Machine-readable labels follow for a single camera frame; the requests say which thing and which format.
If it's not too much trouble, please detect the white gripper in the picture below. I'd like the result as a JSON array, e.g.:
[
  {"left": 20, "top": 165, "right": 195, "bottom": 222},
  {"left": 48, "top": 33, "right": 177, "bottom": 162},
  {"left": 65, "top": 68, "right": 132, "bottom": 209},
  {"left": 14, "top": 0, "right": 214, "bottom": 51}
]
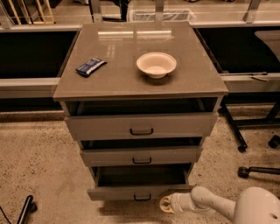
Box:
[{"left": 159, "top": 192, "right": 192, "bottom": 214}]

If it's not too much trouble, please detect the grey bottom drawer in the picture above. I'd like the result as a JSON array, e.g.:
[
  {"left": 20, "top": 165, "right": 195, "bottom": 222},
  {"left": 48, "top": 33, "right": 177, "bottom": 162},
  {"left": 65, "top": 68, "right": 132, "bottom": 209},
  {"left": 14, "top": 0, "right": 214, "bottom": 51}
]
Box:
[{"left": 87, "top": 163, "right": 193, "bottom": 201}]

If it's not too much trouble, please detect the grey drawer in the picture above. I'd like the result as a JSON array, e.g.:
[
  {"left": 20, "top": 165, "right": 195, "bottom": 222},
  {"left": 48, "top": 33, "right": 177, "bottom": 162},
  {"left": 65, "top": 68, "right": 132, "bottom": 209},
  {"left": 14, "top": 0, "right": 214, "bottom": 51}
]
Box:
[
  {"left": 87, "top": 163, "right": 193, "bottom": 201},
  {"left": 63, "top": 98, "right": 218, "bottom": 141},
  {"left": 80, "top": 137, "right": 202, "bottom": 167}
]

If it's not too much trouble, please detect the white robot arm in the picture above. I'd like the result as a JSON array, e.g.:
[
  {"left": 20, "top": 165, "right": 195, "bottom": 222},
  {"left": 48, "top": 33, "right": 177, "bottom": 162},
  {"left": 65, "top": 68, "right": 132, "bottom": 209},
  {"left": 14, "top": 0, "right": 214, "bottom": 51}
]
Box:
[{"left": 159, "top": 186, "right": 280, "bottom": 224}]

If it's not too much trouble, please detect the grey middle drawer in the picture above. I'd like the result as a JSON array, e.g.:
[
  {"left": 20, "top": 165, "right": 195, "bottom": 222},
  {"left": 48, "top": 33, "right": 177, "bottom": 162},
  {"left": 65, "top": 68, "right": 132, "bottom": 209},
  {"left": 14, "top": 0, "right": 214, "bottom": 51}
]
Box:
[{"left": 80, "top": 137, "right": 202, "bottom": 167}]

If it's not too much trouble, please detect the grey top drawer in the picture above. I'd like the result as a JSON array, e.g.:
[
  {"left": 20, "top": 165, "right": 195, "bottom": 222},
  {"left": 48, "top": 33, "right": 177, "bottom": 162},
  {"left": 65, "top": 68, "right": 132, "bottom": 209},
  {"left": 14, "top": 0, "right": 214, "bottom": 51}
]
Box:
[{"left": 63, "top": 98, "right": 218, "bottom": 141}]

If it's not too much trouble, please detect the grey drawer cabinet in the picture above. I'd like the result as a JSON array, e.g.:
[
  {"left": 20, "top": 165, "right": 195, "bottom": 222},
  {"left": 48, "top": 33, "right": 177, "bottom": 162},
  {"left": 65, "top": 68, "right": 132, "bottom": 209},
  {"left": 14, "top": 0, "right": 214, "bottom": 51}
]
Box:
[{"left": 52, "top": 21, "right": 229, "bottom": 176}]

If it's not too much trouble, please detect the black chair leg with caster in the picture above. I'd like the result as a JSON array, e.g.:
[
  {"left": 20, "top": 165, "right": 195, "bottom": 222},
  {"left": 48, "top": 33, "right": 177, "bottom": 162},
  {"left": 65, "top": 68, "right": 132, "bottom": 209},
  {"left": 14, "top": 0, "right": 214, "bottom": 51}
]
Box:
[{"left": 237, "top": 166, "right": 280, "bottom": 179}]

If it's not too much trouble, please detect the black caster wheel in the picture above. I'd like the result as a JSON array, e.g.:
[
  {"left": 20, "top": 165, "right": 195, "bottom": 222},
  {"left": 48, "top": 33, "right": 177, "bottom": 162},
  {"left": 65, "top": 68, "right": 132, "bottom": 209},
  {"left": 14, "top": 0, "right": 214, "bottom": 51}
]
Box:
[{"left": 269, "top": 135, "right": 280, "bottom": 149}]

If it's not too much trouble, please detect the black stand leg left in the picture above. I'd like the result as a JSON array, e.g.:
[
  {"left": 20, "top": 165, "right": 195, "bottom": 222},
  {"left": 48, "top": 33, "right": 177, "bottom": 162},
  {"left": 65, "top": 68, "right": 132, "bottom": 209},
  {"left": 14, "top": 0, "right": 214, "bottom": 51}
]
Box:
[{"left": 17, "top": 195, "right": 38, "bottom": 224}]

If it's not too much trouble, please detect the white paper bowl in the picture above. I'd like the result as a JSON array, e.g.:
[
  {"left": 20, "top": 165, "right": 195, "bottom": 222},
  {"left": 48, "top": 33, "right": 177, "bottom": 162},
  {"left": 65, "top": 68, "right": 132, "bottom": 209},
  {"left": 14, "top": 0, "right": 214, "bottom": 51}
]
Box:
[{"left": 136, "top": 52, "right": 177, "bottom": 79}]

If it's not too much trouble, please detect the blue snack packet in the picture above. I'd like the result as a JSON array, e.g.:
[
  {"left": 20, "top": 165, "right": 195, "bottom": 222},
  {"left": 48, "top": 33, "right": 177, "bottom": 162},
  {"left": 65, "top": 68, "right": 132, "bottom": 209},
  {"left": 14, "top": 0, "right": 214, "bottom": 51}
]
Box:
[{"left": 75, "top": 59, "right": 107, "bottom": 78}]

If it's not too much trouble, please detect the black table leg frame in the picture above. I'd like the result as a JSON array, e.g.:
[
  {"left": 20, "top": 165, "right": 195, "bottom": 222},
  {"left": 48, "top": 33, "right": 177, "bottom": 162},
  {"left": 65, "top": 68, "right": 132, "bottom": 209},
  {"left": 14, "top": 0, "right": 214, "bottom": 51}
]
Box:
[{"left": 220, "top": 101, "right": 280, "bottom": 152}]

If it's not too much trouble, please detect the white wire basket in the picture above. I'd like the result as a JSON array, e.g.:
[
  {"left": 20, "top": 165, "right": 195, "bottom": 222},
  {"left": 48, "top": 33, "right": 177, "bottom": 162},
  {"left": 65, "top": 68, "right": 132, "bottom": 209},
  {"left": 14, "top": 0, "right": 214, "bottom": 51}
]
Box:
[{"left": 127, "top": 9, "right": 196, "bottom": 22}]

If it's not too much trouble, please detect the wooden frame rack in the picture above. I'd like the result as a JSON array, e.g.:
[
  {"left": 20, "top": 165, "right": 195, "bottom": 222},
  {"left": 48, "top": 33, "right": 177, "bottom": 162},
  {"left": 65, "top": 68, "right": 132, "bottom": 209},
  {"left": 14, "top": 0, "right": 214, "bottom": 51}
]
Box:
[{"left": 1, "top": 0, "right": 55, "bottom": 25}]

